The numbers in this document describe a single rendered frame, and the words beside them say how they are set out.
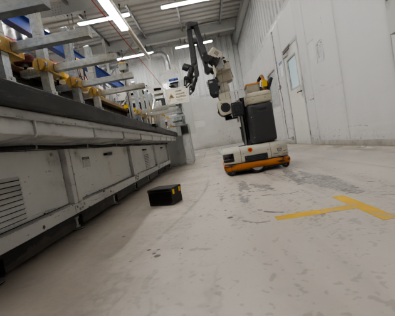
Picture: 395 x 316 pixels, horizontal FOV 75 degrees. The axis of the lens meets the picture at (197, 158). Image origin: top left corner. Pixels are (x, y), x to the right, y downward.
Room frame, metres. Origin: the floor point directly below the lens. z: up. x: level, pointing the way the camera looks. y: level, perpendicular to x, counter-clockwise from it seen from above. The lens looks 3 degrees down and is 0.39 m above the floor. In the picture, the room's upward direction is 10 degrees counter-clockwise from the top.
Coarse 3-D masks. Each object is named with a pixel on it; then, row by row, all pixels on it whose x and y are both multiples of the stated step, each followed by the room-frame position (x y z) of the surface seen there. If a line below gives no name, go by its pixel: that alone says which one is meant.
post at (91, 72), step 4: (84, 48) 1.62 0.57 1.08; (88, 48) 1.62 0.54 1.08; (84, 52) 1.63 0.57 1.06; (88, 52) 1.62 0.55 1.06; (88, 56) 1.62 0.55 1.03; (88, 68) 1.62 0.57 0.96; (92, 68) 1.62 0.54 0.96; (88, 72) 1.63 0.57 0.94; (92, 72) 1.62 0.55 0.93; (92, 76) 1.62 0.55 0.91; (96, 76) 1.65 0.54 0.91; (96, 96) 1.62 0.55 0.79; (96, 100) 1.62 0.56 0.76; (100, 100) 1.65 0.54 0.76; (96, 104) 1.62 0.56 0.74; (100, 104) 1.64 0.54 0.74
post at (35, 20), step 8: (32, 16) 1.13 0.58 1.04; (40, 16) 1.15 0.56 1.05; (32, 24) 1.13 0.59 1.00; (40, 24) 1.14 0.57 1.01; (32, 32) 1.13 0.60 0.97; (40, 32) 1.13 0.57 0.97; (40, 56) 1.12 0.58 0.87; (48, 56) 1.16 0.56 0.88; (48, 72) 1.13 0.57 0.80; (48, 80) 1.12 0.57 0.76; (48, 88) 1.12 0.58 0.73
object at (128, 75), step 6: (132, 72) 1.42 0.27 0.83; (96, 78) 1.41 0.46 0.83; (102, 78) 1.41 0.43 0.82; (108, 78) 1.41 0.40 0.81; (114, 78) 1.41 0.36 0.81; (120, 78) 1.40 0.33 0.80; (126, 78) 1.41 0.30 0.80; (84, 84) 1.42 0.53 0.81; (90, 84) 1.41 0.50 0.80; (96, 84) 1.42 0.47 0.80; (102, 84) 1.44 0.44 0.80; (60, 90) 1.42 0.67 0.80; (66, 90) 1.44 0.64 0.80
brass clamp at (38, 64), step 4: (36, 60) 1.10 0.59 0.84; (40, 60) 1.10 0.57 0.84; (44, 60) 1.11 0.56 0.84; (48, 60) 1.14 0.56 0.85; (36, 64) 1.10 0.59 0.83; (40, 64) 1.10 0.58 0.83; (44, 64) 1.10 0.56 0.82; (48, 64) 1.13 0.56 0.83; (52, 64) 1.16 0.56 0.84; (36, 68) 1.10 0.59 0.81; (40, 68) 1.10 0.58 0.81; (44, 68) 1.11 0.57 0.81; (48, 68) 1.12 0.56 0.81; (52, 68) 1.15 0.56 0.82; (40, 72) 1.13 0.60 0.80; (52, 72) 1.15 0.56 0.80; (56, 72) 1.18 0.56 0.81; (56, 76) 1.21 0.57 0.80; (60, 76) 1.22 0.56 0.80
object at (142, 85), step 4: (136, 84) 1.65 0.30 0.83; (140, 84) 1.65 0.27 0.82; (144, 84) 1.67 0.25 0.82; (112, 88) 1.66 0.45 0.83; (116, 88) 1.66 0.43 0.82; (120, 88) 1.66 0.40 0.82; (124, 88) 1.66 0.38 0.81; (128, 88) 1.66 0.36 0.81; (132, 88) 1.66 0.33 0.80; (136, 88) 1.65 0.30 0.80; (140, 88) 1.67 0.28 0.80; (104, 92) 1.66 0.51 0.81; (108, 92) 1.66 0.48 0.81; (112, 92) 1.66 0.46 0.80; (116, 92) 1.66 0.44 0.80; (120, 92) 1.68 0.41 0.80; (84, 96) 1.67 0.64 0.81; (88, 96) 1.67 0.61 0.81
